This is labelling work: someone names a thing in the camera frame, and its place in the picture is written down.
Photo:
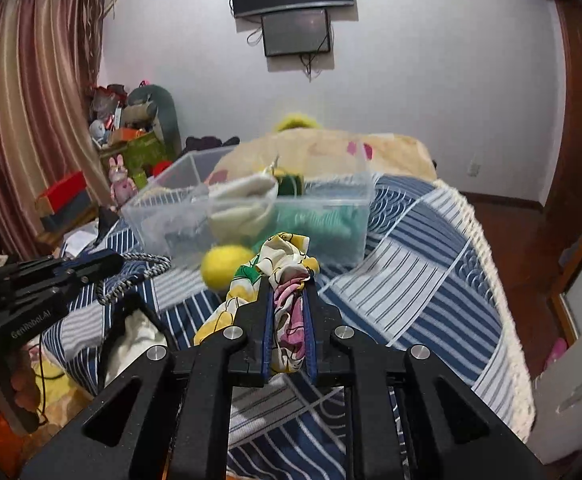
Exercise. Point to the green knitted cloth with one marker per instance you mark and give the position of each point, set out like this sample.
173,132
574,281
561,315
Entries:
321,220

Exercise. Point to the yellow floral quilt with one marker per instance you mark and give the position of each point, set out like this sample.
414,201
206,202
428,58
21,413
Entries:
321,152

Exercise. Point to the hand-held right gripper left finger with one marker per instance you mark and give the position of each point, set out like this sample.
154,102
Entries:
269,335

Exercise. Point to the yellow plush ball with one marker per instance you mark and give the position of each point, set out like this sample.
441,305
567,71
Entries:
223,266

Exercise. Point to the cream knitted cloth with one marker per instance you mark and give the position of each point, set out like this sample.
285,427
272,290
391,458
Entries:
243,205

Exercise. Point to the clear plastic storage box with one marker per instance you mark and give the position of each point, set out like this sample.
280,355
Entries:
251,195

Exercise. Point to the striped brown curtain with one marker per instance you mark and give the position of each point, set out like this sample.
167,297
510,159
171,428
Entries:
26,95

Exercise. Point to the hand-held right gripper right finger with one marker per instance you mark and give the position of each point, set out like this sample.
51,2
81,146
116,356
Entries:
311,335

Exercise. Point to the wooden door frame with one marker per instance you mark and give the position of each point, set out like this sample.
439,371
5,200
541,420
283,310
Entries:
578,125

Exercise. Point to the green cardboard box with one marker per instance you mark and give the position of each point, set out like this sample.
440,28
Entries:
136,152

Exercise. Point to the dark green yarn item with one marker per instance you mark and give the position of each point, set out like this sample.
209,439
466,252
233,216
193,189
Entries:
288,182

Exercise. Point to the floral printed cloth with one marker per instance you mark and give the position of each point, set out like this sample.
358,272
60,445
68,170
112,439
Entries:
283,270

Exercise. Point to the yellow printed cloth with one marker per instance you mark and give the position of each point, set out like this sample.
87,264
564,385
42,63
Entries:
63,385

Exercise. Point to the dark clothing pile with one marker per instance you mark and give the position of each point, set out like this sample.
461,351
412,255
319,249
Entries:
206,142

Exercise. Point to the person's left hand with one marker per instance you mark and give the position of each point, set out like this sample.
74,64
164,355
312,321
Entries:
25,377

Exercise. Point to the white cloth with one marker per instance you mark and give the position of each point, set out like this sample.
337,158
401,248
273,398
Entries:
131,340

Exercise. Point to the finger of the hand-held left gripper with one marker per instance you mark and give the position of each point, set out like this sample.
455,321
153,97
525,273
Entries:
46,295
88,265

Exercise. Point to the blue striped patchwork blanket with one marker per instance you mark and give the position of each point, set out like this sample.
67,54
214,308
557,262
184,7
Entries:
421,270

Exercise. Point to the pink bunny plush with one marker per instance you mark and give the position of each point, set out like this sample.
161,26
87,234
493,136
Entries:
120,180

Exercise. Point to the yellow fuzzy plush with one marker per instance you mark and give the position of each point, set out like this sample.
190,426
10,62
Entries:
295,122

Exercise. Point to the red box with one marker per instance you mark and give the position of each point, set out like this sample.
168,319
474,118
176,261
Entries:
63,190

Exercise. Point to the small black wall monitor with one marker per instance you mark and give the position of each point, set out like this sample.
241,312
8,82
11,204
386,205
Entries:
296,32

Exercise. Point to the white cabinet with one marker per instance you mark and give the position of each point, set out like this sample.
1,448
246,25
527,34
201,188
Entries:
573,390

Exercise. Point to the grey green plush toy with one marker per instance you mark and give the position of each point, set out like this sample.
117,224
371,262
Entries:
158,110

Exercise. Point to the pink slipper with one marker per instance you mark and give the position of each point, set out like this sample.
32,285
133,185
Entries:
557,352

